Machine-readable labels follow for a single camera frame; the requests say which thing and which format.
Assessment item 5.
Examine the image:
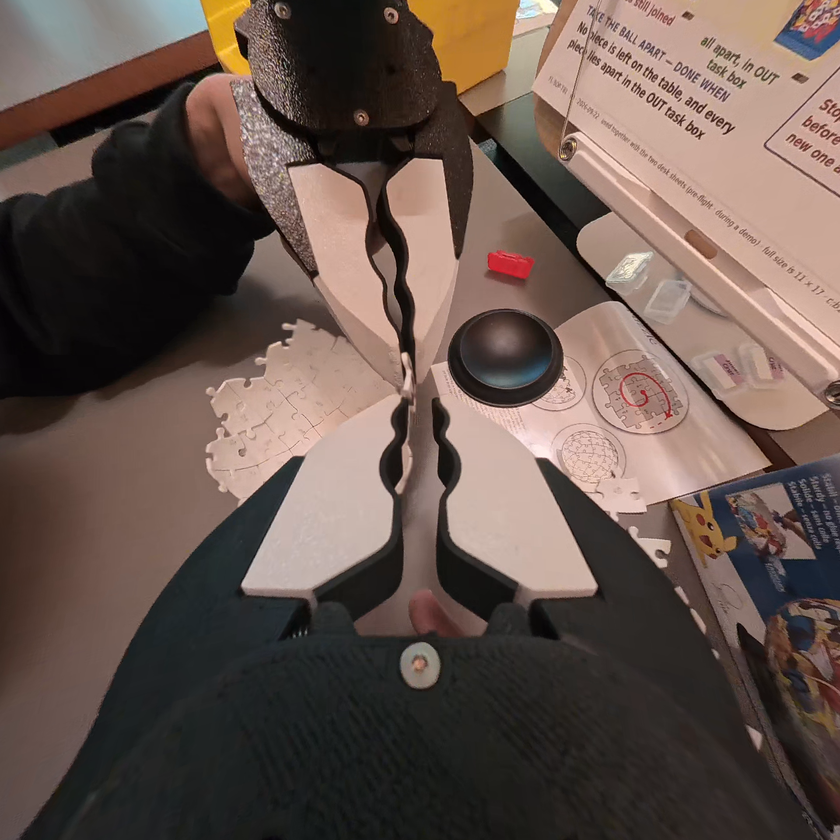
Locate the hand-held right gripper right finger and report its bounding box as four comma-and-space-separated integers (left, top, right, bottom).
430, 397, 600, 622

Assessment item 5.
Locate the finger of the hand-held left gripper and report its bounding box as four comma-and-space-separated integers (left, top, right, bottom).
377, 157, 460, 382
287, 161, 406, 395

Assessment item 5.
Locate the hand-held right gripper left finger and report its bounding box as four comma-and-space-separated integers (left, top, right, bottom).
241, 395, 412, 619

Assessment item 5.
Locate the grey partial puzzle ball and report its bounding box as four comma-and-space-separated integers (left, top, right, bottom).
204, 319, 421, 504

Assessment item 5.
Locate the single white puzzle piece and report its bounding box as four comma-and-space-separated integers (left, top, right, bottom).
395, 351, 420, 493

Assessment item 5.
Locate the person's left forearm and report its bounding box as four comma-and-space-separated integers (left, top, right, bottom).
0, 82, 278, 399

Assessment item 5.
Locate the pile of loose puzzle pieces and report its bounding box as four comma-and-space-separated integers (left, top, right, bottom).
592, 475, 714, 657

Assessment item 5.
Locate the blue puzzle box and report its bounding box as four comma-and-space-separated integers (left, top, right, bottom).
669, 453, 840, 837

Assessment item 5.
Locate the person's left hand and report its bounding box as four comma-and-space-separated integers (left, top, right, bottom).
185, 73, 265, 211

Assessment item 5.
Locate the red plastic block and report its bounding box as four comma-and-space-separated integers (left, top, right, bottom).
486, 248, 536, 282

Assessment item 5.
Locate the black dome stand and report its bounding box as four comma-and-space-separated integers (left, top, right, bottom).
447, 311, 566, 407

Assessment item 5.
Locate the yellow plastic bin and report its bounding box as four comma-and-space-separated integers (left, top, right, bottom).
200, 0, 517, 97

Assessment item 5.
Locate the clear plastic stand tray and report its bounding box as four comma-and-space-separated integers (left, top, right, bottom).
575, 210, 832, 432

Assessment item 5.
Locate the folded paper leaflet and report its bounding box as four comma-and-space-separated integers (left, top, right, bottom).
430, 301, 773, 511

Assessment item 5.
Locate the clear plastic piece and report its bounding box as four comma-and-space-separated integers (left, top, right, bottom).
642, 278, 694, 324
604, 251, 656, 297

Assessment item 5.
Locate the small labelled clear box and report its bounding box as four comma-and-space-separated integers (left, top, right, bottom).
738, 340, 786, 385
692, 347, 746, 395

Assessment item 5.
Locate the white instruction sheet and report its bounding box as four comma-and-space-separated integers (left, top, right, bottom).
548, 0, 840, 317

